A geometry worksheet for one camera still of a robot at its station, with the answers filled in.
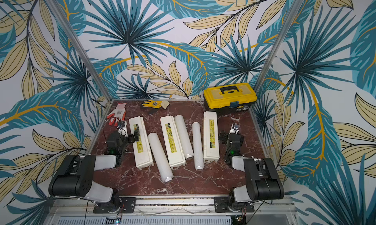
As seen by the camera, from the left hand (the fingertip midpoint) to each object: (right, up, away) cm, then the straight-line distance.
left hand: (130, 129), depth 92 cm
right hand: (+64, -1, 0) cm, 64 cm away
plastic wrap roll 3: (+42, -11, 0) cm, 44 cm away
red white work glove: (-16, +9, +18) cm, 25 cm away
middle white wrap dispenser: (+27, -7, -4) cm, 28 cm away
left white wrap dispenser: (+10, -10, -8) cm, 16 cm away
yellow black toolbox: (+65, +21, +9) cm, 69 cm away
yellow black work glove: (+10, +17, +22) cm, 29 cm away
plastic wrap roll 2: (+34, -5, 0) cm, 34 cm away
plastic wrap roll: (+23, -19, -9) cm, 31 cm away
